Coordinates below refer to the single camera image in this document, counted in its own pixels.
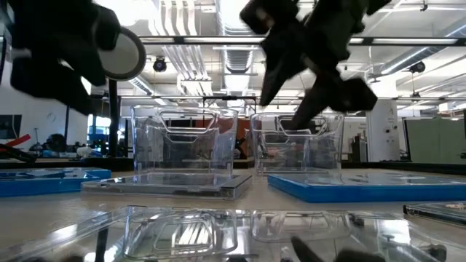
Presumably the black overhead beam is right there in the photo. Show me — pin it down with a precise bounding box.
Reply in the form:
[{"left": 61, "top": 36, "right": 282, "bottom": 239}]
[{"left": 138, "top": 35, "right": 466, "bottom": 47}]

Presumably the black desk lamp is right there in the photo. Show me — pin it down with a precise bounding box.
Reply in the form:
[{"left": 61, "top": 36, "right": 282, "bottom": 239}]
[{"left": 96, "top": 25, "right": 147, "bottom": 159}]

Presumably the red bar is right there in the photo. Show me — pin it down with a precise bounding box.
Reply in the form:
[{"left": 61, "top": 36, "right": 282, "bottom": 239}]
[{"left": 0, "top": 133, "right": 33, "bottom": 151}]

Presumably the orange partition panel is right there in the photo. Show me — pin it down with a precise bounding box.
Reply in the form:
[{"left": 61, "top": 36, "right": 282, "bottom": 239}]
[{"left": 196, "top": 118, "right": 253, "bottom": 154}]

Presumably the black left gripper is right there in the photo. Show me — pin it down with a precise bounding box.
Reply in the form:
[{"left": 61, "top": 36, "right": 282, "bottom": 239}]
[{"left": 7, "top": 0, "right": 122, "bottom": 116}]

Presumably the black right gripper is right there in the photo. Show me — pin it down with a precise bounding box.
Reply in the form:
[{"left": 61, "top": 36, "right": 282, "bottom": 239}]
[{"left": 239, "top": 0, "right": 379, "bottom": 131}]

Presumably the black background rack frame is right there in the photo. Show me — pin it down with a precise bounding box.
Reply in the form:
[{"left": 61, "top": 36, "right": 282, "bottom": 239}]
[{"left": 202, "top": 95, "right": 258, "bottom": 117}]

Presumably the blue jewel case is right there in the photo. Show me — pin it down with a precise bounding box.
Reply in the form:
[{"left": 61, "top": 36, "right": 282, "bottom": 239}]
[
  {"left": 0, "top": 167, "right": 112, "bottom": 199},
  {"left": 268, "top": 172, "right": 466, "bottom": 204}
]

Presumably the grey green partition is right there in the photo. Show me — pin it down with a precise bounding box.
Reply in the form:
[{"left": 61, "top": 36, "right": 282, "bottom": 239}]
[{"left": 403, "top": 118, "right": 466, "bottom": 164}]

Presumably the clear plastic bin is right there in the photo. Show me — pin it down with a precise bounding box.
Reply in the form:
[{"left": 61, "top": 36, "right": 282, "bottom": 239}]
[
  {"left": 130, "top": 104, "right": 240, "bottom": 176},
  {"left": 250, "top": 111, "right": 345, "bottom": 176}
]

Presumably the white pillar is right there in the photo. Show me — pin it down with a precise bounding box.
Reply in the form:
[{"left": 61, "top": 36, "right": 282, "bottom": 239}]
[{"left": 366, "top": 100, "right": 401, "bottom": 163}]

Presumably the dark wall monitor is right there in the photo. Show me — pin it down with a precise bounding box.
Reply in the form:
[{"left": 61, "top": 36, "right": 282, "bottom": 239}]
[{"left": 0, "top": 114, "right": 23, "bottom": 140}]

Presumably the black aluminium table frame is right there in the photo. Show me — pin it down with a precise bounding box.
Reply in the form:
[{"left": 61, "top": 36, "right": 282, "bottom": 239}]
[{"left": 0, "top": 156, "right": 466, "bottom": 176}]

